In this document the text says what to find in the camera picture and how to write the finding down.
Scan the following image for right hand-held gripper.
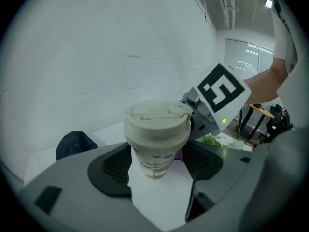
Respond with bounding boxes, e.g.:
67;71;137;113
178;62;252;140

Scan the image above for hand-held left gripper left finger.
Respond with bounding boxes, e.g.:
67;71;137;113
19;141;187;232

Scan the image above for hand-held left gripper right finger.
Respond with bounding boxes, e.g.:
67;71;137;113
183;126;309;227

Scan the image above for paper coffee cup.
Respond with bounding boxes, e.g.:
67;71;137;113
123;100;194;180

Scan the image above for person's right forearm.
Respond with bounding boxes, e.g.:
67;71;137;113
242;58;286;106

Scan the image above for dark blue baseball cap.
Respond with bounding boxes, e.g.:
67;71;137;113
56;130;98;162

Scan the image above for glass partition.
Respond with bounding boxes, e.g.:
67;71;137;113
224;38;276;80

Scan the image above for white artificial flower bunch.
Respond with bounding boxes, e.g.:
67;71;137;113
199;135;246;151

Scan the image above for wooden desk with black legs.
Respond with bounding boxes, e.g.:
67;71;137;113
240;103;276;140

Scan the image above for black office chair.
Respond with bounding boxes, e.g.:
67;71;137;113
264;104;295;144

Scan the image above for person's beige shirt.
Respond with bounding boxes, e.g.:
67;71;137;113
269;0;309;131

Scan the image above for white ceiling pipes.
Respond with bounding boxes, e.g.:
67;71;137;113
214;0;240;30

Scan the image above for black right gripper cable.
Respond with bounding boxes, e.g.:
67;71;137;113
235;107;244;140

